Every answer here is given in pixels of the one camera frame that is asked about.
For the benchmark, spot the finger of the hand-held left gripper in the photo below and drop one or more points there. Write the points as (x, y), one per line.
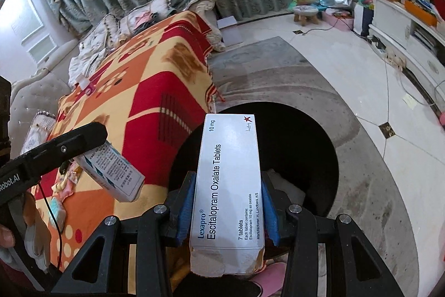
(69, 144)

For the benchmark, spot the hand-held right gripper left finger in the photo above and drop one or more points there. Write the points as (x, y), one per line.
(186, 210)

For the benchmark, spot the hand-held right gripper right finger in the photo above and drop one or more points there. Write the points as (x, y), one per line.
(271, 213)

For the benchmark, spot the blue white medicine box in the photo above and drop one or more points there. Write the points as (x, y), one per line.
(114, 175)

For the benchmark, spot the black trash bin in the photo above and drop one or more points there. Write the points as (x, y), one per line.
(306, 151)

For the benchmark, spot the person's left hand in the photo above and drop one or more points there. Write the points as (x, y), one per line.
(36, 234)

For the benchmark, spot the silver striped floral pillow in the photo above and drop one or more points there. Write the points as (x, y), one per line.
(38, 130)

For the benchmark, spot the pink yellow wrapper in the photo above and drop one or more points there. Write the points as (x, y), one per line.
(66, 180)

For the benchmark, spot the light blue packet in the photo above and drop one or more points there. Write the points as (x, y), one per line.
(57, 213)

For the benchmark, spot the white bottle with pink label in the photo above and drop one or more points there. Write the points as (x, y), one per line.
(85, 84)

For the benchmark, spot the white silver crumpled cloth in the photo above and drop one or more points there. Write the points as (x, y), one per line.
(87, 64)

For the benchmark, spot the red orange printed blanket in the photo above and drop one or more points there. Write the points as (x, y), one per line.
(146, 81)

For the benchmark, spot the silver fringed pillow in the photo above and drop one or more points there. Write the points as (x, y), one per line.
(99, 32)

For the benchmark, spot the grey rug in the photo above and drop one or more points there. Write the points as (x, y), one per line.
(278, 74)

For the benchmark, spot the pink clothes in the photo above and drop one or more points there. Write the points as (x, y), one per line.
(144, 18)

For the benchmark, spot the beige fringed pillow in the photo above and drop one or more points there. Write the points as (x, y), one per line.
(146, 17)

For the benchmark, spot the white power strip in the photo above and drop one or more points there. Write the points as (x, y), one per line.
(394, 60)

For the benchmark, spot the small wooden stool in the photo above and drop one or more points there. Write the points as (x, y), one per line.
(306, 13)

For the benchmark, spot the pink box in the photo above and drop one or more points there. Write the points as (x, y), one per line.
(339, 20)

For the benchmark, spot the dark blue white bag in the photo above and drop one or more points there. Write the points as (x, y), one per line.
(363, 20)

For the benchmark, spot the white cabinet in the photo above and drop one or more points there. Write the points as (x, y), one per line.
(393, 18)

